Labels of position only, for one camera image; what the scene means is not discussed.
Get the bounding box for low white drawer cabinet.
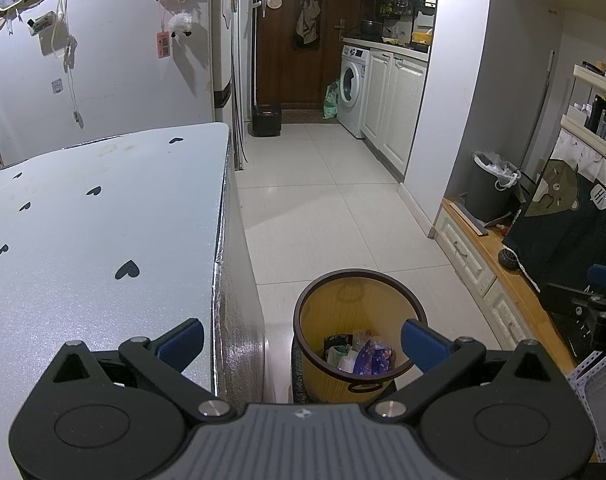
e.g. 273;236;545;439
433;197;579;367

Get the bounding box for white shelf rack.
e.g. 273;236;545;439
560;57;606;171

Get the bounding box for hanging beige apron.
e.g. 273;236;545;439
295;0;323;47

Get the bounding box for white kitchen base cabinets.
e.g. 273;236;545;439
360;42;429;176

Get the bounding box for white hanging cord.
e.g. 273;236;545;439
53;0;84;126

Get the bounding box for white washing machine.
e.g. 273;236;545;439
337;45;373;138

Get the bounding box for white refrigerator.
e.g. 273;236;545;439
210;0;245;171

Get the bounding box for grey trash can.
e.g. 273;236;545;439
466;151;521;223

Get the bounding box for white mop handle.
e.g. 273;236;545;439
523;50;555;183

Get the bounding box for white plush sheep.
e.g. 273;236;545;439
168;12;194;37

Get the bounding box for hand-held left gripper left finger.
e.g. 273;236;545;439
42;319;237;423

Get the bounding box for black bear-print cloth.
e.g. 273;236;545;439
503;157;606;361

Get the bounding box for blue white snack wrapper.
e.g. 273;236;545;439
352;337;397;375

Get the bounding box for small black floor box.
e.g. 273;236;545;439
252;104;283;137

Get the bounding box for brown rimmed beige trash bin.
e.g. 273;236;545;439
292;269;430;408

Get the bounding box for small printed card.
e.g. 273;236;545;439
30;11;54;36

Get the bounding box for grey flat board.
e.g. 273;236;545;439
450;200;489;236

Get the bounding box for dark brown door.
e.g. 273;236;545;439
255;0;354;111

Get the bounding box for white plastic bin liner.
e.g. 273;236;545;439
474;152;522;191

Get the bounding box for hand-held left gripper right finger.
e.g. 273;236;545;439
370;318;566;422

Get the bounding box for white perforated frame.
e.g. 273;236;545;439
566;347;606;463

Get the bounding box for dark door mat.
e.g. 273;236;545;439
280;109;334;125

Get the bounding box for green plastic bag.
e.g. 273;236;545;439
323;80;342;120

